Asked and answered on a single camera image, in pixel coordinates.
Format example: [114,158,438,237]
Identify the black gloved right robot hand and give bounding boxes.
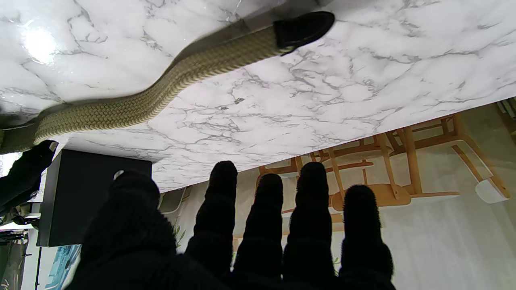
[0,140,59,216]

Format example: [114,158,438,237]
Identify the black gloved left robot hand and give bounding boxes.
[67,161,395,290]

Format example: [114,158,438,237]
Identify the black square storage box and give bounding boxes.
[37,150,153,247]

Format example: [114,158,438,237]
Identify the beige woven belt looped end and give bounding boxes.
[0,11,336,153]

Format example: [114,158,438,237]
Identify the printed room scene backdrop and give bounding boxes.
[40,97,516,290]

